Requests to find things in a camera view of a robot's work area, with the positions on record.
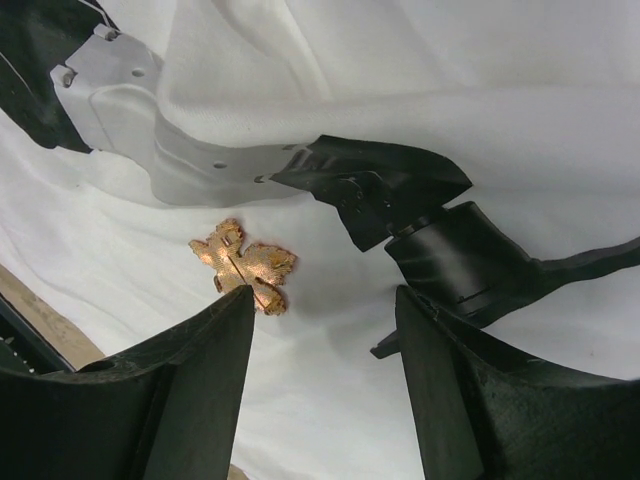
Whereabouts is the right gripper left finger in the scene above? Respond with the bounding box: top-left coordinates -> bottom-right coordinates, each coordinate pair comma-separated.
74,284 -> 257,480

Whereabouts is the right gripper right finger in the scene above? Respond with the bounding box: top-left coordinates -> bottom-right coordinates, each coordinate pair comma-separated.
395,286 -> 639,479

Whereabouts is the white printed t-shirt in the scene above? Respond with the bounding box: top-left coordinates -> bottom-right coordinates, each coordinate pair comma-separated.
1,1 -> 639,479

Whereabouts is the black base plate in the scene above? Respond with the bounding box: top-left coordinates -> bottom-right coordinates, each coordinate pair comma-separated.
1,296 -> 74,375

